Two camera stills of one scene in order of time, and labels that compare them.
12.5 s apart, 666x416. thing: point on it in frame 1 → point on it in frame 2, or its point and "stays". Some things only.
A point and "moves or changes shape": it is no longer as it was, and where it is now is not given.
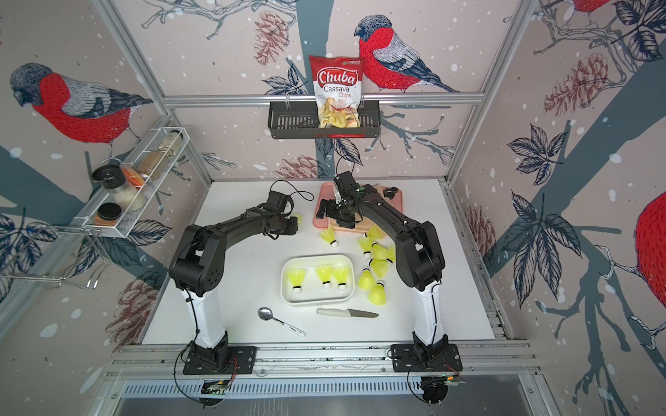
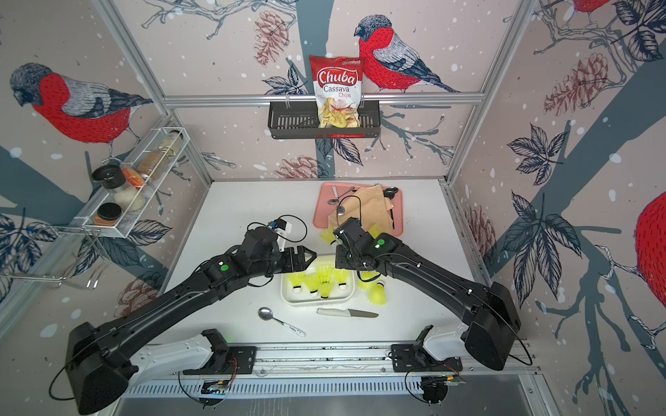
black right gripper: x=329 y=206 → x=338 y=258
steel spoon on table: x=266 y=314 stays
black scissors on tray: x=390 y=191 stays
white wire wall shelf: x=118 y=203 stays
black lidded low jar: x=107 y=214 stays
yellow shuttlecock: x=324 y=271 moves or changes shape
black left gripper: x=293 y=230 → x=302 y=265
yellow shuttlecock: x=341 y=273 stays
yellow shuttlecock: x=297 y=276 stays
